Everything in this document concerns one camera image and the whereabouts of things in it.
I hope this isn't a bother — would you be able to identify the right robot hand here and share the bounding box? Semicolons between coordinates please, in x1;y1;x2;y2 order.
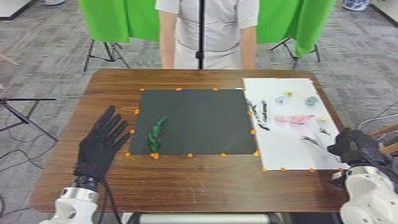
324;128;387;165

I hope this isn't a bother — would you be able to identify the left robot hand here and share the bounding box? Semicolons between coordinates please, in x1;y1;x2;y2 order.
70;105;133;186

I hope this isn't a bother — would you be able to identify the blue flower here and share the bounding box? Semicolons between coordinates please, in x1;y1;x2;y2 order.
303;95;321;107

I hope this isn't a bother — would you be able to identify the dark mat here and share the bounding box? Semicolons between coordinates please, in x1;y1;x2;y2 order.
127;88;261;157

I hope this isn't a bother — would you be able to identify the person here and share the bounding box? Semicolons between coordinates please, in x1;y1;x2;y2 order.
152;0;261;70

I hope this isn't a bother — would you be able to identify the white sheet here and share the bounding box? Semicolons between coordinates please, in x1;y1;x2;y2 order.
241;77;351;172

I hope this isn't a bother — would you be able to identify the pink flower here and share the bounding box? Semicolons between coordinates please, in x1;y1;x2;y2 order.
289;114;316;125

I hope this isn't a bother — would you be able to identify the black folding stand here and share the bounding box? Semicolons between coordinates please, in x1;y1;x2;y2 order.
0;97;60;143

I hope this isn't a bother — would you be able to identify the pale grey bar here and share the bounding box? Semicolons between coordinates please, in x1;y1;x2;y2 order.
125;213;342;224

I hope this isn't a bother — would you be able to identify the black tripod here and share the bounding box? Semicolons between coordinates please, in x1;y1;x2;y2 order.
81;39;131;73
268;36;323;70

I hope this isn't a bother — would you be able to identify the black stand pole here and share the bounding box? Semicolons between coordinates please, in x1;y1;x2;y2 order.
193;0;207;70

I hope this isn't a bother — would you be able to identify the blue white vase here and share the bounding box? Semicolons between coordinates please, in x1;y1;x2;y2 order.
40;0;67;7
339;0;372;13

